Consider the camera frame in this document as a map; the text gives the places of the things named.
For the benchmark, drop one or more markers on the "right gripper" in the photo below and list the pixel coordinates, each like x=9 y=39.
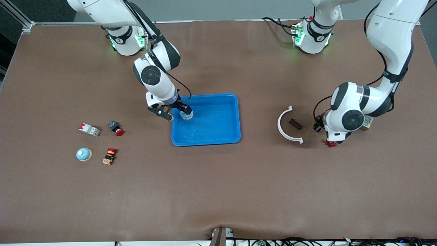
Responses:
x=181 y=106

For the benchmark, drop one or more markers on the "small green circuit board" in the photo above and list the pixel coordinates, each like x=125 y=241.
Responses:
x=261 y=243

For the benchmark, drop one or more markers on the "blue plastic tray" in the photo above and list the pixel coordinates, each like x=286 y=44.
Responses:
x=211 y=126

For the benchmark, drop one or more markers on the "red emergency stop button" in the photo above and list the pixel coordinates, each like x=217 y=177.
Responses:
x=118 y=132

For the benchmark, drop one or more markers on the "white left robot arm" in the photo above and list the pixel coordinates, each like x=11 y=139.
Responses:
x=389 y=30

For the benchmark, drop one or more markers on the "dark brown small block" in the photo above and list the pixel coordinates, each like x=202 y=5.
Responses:
x=295 y=123

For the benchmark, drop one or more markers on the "white red circuit breaker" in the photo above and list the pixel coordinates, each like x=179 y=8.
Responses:
x=89 y=130

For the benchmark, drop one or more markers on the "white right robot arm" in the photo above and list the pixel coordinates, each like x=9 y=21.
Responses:
x=159 y=87

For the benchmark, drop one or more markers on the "blue bell orange button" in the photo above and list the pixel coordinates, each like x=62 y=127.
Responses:
x=187 y=117
x=84 y=154

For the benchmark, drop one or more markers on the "metal table edge bracket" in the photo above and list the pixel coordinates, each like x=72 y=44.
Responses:
x=220 y=237

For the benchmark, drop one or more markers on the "metal mesh power supply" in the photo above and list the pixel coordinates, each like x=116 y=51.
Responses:
x=368 y=123

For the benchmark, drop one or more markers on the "red orange selector switch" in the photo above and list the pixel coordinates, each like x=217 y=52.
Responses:
x=110 y=156

